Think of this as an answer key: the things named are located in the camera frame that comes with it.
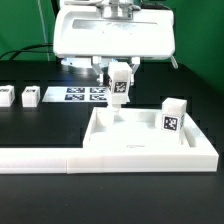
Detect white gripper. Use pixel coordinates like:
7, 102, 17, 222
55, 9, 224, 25
53, 5, 175, 84

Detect white marker base sheet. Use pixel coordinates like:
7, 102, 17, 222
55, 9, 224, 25
42, 86, 106, 102

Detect white L-shaped obstacle fence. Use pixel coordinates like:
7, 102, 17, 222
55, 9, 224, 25
0, 116, 219, 174

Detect black cables at base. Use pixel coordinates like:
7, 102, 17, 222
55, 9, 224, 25
0, 43, 56, 62

